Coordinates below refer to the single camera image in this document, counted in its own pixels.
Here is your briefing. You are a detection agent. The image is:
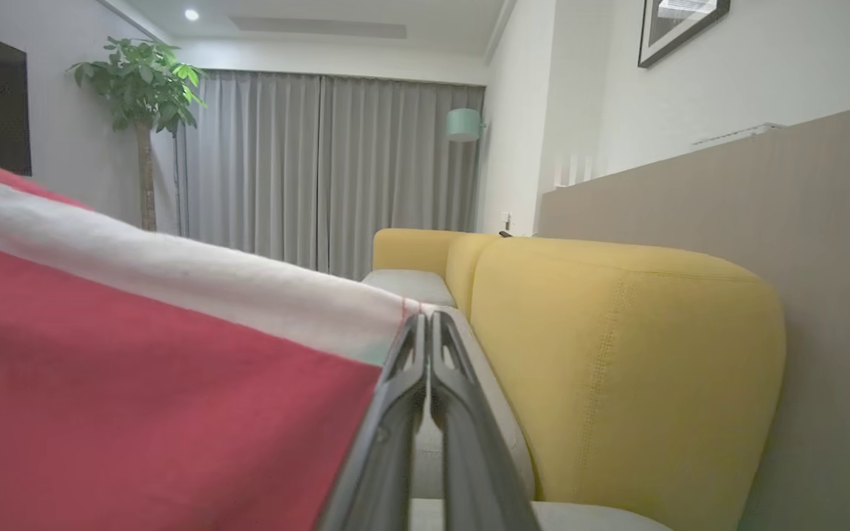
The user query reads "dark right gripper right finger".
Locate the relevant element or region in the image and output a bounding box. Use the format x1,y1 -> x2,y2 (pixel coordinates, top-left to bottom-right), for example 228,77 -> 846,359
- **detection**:
429,310 -> 544,531

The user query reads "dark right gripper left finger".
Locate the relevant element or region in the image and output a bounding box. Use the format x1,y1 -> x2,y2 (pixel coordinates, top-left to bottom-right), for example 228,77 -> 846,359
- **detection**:
318,313 -> 429,531

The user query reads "red white numbered jersey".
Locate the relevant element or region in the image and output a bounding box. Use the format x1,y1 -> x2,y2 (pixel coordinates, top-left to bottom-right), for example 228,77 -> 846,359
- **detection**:
0,147 -> 426,531

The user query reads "small grey seat cushion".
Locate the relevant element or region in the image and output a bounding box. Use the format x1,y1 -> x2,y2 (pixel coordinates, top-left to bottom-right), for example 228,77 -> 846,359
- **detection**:
361,268 -> 458,309

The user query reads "wide yellow backrest cushion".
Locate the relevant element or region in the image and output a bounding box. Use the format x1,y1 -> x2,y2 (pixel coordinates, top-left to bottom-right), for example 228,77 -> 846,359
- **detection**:
469,236 -> 787,531

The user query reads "yellow sofa armrest section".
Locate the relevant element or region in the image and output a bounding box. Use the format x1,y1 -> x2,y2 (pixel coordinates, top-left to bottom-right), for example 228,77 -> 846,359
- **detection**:
372,228 -> 474,281

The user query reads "white slatted railing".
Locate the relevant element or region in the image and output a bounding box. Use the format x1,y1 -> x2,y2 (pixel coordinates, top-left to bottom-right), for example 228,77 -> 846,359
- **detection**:
552,150 -> 609,191

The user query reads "teal floor lamp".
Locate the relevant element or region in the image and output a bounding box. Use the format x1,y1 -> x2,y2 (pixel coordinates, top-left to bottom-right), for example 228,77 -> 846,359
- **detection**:
445,108 -> 486,235

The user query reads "beige half-height partition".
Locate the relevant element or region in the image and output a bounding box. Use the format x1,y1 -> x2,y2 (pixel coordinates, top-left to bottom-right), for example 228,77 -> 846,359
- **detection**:
534,98 -> 850,531

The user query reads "white flat box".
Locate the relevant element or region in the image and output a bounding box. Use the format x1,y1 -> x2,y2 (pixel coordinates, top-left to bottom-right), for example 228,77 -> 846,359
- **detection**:
691,122 -> 787,150

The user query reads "green potted tree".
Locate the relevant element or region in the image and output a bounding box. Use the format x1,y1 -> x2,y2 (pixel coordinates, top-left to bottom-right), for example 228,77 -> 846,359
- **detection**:
66,37 -> 208,233

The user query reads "black framed picture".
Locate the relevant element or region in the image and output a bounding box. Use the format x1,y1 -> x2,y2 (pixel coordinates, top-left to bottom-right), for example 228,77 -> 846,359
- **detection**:
637,0 -> 732,69

